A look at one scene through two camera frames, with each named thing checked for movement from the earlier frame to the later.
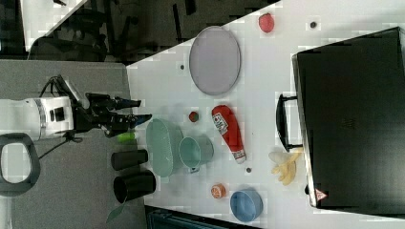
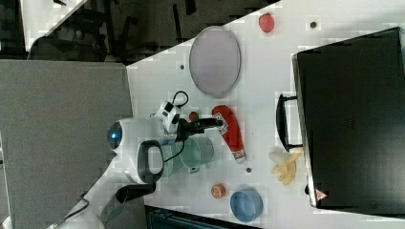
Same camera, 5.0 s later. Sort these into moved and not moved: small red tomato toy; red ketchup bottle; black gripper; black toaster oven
Moved: black gripper
Not moved: small red tomato toy; black toaster oven; red ketchup bottle
